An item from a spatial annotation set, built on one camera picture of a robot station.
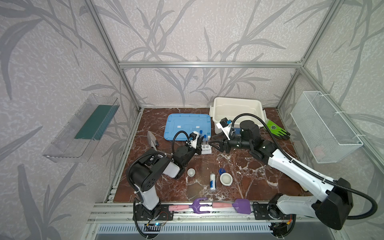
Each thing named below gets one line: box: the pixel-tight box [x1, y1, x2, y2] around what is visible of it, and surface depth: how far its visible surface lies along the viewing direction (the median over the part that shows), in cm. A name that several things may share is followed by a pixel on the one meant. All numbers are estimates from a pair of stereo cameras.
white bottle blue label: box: [209, 174, 216, 191], surface depth 83 cm
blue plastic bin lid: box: [163, 113, 212, 141], surface depth 112 cm
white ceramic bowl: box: [219, 172, 233, 186], surface depth 84 cm
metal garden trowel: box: [147, 130, 159, 152], surface depth 106 cm
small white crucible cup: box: [187, 168, 196, 177], surface depth 86 cm
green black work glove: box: [263, 120, 291, 140], surface depth 106 cm
